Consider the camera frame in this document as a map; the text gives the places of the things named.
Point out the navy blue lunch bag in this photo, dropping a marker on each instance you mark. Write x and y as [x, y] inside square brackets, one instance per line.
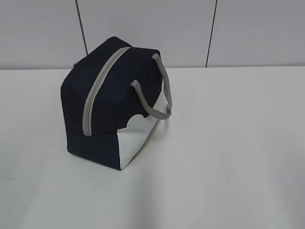
[111, 101]

